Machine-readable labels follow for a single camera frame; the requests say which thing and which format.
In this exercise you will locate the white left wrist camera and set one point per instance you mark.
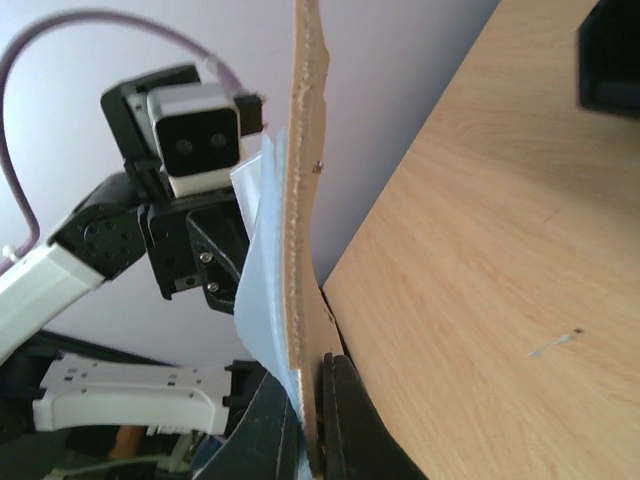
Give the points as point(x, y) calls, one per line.
point(195, 130)

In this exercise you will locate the blue cards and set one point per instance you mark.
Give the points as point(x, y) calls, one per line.
point(259, 314)

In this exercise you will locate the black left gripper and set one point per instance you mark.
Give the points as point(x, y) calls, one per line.
point(197, 242)

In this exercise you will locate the black storage bin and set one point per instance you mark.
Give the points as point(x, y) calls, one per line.
point(608, 59)

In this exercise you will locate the beige leather card holder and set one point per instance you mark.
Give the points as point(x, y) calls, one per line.
point(309, 327)

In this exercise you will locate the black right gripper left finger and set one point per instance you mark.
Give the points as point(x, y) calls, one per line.
point(267, 443)

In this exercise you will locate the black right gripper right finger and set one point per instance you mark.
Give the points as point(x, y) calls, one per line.
point(357, 444)

